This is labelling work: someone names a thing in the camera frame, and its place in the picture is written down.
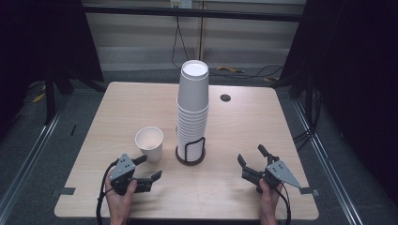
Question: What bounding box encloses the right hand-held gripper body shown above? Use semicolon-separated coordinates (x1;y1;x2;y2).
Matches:
261;159;302;190

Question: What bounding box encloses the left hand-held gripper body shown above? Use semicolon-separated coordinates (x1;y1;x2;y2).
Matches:
108;153;139;196

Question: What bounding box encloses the single white paper cup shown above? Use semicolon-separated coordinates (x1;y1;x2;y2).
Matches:
134;126;164;164

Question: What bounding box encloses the black wire cup holder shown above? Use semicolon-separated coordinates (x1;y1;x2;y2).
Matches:
175;136;207;167

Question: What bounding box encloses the stack of white cups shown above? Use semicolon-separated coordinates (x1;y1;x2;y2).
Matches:
176;59;210;163

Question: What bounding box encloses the person's right hand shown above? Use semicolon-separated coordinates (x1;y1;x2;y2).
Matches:
255;179;283;220

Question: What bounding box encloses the person's left hand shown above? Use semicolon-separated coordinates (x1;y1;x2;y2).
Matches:
104;178;138;220

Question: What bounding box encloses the grey tape strip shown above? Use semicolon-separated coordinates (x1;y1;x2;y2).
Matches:
58;187;76;197
299;186;320;198

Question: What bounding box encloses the yellow floor tape piece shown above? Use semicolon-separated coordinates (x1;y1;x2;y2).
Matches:
32;84;47;104
216;65;246;75

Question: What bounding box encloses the black metal stand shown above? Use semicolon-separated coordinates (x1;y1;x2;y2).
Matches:
44;67;56;126

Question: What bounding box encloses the black curtain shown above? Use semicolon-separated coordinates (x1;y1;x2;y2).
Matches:
0;0;105;140
277;0;398;207

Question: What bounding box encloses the black horizontal bar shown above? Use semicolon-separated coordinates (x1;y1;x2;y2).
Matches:
82;4;305;23

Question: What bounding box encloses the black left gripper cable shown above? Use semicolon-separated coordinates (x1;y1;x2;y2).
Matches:
96;158;122;225

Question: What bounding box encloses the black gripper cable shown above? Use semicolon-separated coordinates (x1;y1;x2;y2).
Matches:
275;183;292;225
96;158;122;225

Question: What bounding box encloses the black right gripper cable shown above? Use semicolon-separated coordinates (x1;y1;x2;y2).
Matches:
275;183;292;225

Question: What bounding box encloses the grey floor rail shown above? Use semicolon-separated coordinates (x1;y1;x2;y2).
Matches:
291;98;364;225
0;93;69;218

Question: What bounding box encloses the bundle of black cables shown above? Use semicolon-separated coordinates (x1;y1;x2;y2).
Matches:
292;88;324;152

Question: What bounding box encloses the black floor cable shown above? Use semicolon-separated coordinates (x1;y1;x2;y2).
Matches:
207;64;285;80

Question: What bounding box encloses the black hanging cable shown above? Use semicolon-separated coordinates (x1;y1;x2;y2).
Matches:
171;15;190;69

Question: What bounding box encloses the white wall outlet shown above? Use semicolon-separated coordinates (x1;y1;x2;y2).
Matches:
169;0;193;9

